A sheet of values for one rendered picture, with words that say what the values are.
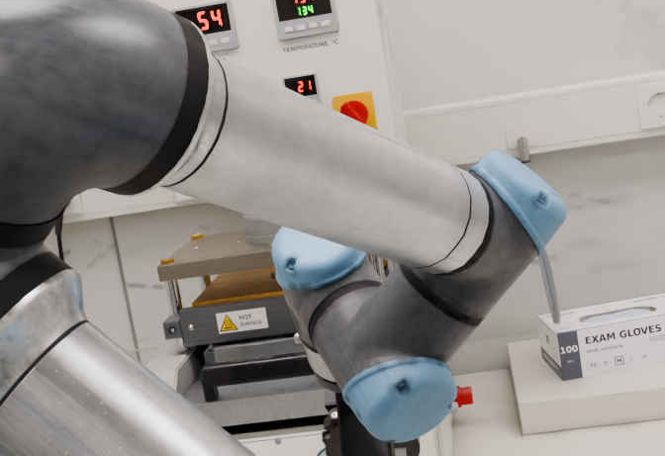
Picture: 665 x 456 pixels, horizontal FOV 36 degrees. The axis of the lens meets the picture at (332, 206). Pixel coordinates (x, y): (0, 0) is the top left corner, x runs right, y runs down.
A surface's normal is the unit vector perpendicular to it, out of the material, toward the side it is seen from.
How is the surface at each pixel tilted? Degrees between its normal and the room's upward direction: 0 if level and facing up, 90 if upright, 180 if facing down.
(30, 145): 107
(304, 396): 90
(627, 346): 90
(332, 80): 90
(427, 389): 122
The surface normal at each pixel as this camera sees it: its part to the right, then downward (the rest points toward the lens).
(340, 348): -0.72, -0.28
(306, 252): -0.20, -0.70
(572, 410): -0.11, 0.17
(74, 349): 0.51, -0.69
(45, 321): 0.91, -0.05
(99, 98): 0.61, 0.06
